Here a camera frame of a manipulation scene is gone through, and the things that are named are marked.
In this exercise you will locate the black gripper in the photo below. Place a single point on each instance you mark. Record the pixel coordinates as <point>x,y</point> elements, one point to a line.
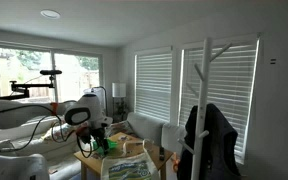
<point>99,136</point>

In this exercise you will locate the green plastic bowl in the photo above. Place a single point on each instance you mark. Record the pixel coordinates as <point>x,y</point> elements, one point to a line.
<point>104,150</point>

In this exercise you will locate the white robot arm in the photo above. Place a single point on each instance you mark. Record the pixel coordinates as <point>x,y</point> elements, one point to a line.
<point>86,111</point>

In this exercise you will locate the wooden coffee table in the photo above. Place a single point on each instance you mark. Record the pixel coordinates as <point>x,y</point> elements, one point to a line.
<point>94,161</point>

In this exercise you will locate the white arc lamp shade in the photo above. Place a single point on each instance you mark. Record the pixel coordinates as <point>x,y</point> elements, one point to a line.
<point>100,92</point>

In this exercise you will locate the black remote control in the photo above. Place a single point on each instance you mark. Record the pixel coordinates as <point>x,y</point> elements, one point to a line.
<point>161,154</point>

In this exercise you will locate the grey sofa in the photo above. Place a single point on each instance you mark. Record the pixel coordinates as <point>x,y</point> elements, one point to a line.
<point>161,132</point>

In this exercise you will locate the white leather sofa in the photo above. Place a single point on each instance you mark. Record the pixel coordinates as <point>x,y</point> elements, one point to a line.
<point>25,140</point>

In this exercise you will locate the white coat rack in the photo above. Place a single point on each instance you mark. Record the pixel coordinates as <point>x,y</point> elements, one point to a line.
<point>200,132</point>

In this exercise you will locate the dark jacket on rack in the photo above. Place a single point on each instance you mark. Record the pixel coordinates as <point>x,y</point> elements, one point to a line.
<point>218,158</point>

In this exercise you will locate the round ceiling light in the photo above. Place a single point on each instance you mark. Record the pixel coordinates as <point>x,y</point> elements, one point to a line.
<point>51,14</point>

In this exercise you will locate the white window blind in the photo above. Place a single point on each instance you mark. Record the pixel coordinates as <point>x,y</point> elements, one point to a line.
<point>231,83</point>

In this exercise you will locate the black camera on boom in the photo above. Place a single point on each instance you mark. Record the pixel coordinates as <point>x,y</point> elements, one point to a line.
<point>23,89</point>

